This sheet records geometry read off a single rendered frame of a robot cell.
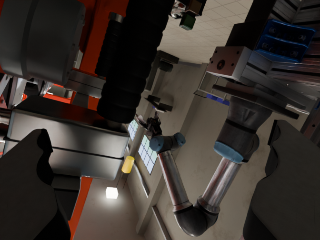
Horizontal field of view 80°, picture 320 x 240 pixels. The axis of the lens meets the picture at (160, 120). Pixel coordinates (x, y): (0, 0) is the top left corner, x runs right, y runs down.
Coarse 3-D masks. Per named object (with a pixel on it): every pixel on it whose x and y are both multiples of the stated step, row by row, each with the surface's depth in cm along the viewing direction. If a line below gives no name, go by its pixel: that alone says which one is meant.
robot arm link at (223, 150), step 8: (224, 128) 73; (232, 128) 70; (224, 136) 72; (232, 136) 69; (240, 136) 68; (248, 136) 68; (216, 144) 75; (224, 144) 71; (232, 144) 69; (240, 144) 69; (248, 144) 70; (224, 152) 71; (232, 152) 70; (240, 152) 70; (248, 152) 77; (232, 160) 71; (240, 160) 72
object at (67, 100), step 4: (56, 84) 1090; (24, 96) 1044; (44, 96) 823; (48, 96) 828; (52, 96) 833; (56, 96) 838; (60, 100) 848; (64, 100) 853; (68, 100) 858; (0, 152) 573
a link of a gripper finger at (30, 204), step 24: (24, 144) 9; (48, 144) 11; (0, 168) 8; (24, 168) 8; (48, 168) 9; (0, 192) 7; (24, 192) 7; (48, 192) 7; (0, 216) 6; (24, 216) 6; (48, 216) 6
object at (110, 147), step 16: (32, 96) 17; (16, 112) 14; (32, 112) 14; (48, 112) 15; (64, 112) 16; (80, 112) 18; (96, 112) 19; (16, 128) 14; (32, 128) 14; (48, 128) 15; (64, 128) 15; (80, 128) 15; (96, 128) 16; (112, 128) 17; (64, 144) 15; (80, 144) 16; (96, 144) 16; (112, 144) 17; (64, 160) 16; (80, 160) 16; (96, 160) 17; (112, 160) 17; (80, 176) 17; (96, 176) 17; (112, 176) 18
